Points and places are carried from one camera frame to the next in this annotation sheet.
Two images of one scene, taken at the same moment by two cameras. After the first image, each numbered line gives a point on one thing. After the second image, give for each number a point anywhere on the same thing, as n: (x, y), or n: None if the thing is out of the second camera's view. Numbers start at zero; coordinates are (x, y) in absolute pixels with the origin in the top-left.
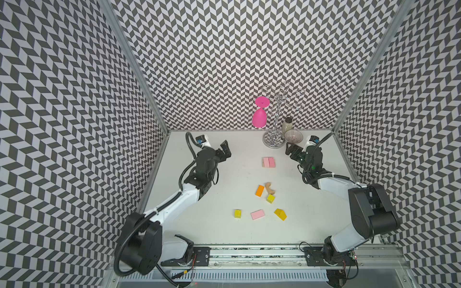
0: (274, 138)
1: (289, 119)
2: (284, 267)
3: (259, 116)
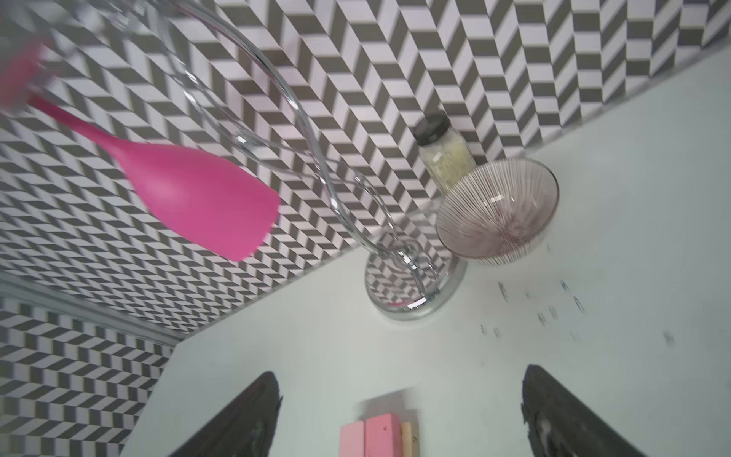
0: (411, 282)
1: (444, 154)
2: None
3: (210, 205)
